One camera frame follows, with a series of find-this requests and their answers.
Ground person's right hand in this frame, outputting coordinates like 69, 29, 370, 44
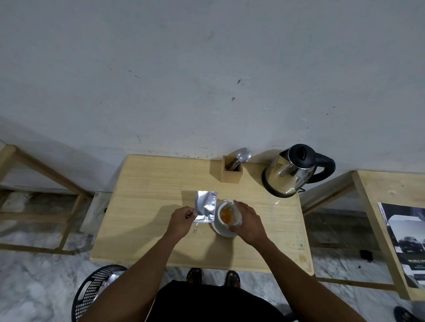
228, 200, 269, 246

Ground person's left hand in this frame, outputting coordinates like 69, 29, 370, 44
166, 206, 197, 242

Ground silver foil packet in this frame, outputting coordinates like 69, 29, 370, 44
194, 191, 218, 223

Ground white cup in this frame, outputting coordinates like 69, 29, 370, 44
217, 200, 243, 230

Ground person's left forearm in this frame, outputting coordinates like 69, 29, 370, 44
79, 232, 182, 322

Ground person's right forearm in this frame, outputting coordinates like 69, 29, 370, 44
247, 237, 367, 322

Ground white saucer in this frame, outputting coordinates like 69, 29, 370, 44
212, 219, 240, 238

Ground person's right sandal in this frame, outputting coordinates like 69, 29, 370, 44
225, 270, 241, 289

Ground person's sandal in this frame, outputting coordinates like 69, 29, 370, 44
185, 268, 203, 286
225, 270, 241, 289

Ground wooden cutlery holder box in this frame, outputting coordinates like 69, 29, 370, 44
220, 155, 244, 184

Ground person's left sandal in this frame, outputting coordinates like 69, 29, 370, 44
185, 268, 203, 286

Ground metal spoon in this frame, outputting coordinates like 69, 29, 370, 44
228, 148, 252, 172

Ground person's black shorts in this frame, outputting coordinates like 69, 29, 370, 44
145, 280, 294, 322

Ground crumpled silver wrapper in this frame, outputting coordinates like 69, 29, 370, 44
99, 270, 124, 301

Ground black plastic basket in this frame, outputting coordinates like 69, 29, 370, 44
71, 264, 129, 322

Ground light wooden side table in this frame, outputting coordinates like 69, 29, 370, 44
300, 170, 425, 302

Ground black and white magazine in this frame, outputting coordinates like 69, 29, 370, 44
377, 202, 425, 289

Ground black shoe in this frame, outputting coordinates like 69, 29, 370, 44
393, 306, 423, 322

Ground steel electric kettle black handle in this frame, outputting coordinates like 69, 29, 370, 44
261, 144, 336, 199

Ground wooden frame rack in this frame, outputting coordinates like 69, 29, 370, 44
0, 145, 94, 256

